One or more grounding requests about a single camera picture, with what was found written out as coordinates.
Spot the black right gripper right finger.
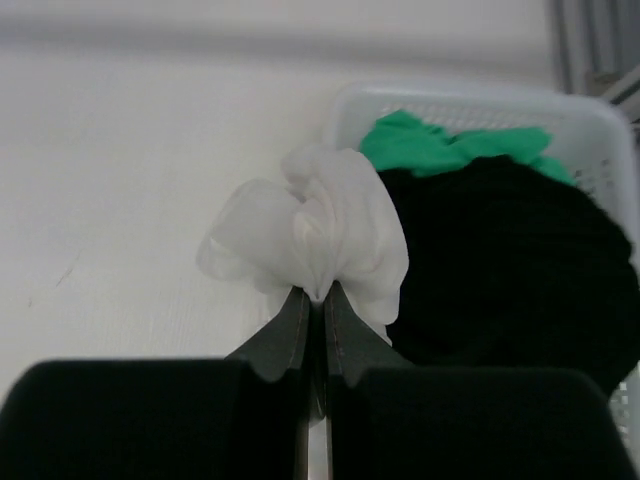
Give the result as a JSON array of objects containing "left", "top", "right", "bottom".
[{"left": 323, "top": 285, "right": 639, "bottom": 479}]

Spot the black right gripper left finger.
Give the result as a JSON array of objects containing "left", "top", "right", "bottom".
[{"left": 1, "top": 289, "right": 311, "bottom": 479}]

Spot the black tank top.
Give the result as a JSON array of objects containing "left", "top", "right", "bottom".
[{"left": 380, "top": 156, "right": 639, "bottom": 395}]

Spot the white tank top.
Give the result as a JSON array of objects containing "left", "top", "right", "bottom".
[{"left": 196, "top": 145, "right": 409, "bottom": 337}]

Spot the green shirt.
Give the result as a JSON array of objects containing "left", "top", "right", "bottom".
[{"left": 359, "top": 110, "right": 574, "bottom": 185}]

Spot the white perforated plastic basket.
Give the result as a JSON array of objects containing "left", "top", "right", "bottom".
[{"left": 324, "top": 82, "right": 640, "bottom": 456}]

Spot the aluminium frame right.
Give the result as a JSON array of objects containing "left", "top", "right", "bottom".
[{"left": 547, "top": 0, "right": 639, "bottom": 128}]

